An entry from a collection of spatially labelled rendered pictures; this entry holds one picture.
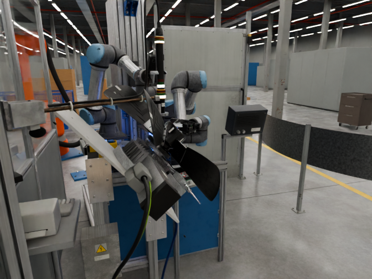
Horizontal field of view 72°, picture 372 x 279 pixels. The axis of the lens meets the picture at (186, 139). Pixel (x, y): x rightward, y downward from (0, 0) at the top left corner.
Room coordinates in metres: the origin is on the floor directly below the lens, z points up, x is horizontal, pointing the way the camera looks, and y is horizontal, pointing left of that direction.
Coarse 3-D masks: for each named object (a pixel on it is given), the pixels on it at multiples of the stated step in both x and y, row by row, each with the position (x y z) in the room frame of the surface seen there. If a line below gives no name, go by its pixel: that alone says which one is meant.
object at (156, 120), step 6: (144, 90) 0.95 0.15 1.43; (150, 102) 0.95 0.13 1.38; (150, 108) 0.91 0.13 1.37; (156, 108) 1.01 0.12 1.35; (156, 114) 0.98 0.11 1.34; (150, 120) 0.87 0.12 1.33; (156, 120) 0.95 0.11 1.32; (162, 120) 1.07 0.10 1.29; (156, 126) 0.94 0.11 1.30; (162, 126) 1.05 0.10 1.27; (156, 132) 0.93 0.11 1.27; (162, 132) 1.06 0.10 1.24; (156, 138) 0.91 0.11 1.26; (162, 138) 1.04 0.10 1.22; (156, 144) 0.90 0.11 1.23
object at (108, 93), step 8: (112, 88) 1.21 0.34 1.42; (120, 88) 1.25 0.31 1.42; (128, 88) 1.31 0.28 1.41; (112, 96) 1.17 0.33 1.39; (120, 96) 1.20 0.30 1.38; (120, 104) 1.16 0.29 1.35; (128, 104) 1.19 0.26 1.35; (136, 104) 1.22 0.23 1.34; (144, 104) 1.26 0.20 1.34; (128, 112) 1.16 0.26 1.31; (136, 112) 1.18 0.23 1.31; (144, 112) 1.21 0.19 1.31; (136, 120) 1.16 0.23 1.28; (144, 120) 1.17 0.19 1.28
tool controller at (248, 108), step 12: (228, 108) 1.82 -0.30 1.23; (240, 108) 1.78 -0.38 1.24; (252, 108) 1.80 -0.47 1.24; (264, 108) 1.81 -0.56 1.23; (228, 120) 1.82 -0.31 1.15; (240, 120) 1.75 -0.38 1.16; (252, 120) 1.78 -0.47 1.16; (264, 120) 1.82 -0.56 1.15; (228, 132) 1.81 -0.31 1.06; (240, 132) 1.78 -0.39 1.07; (252, 132) 1.82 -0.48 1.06
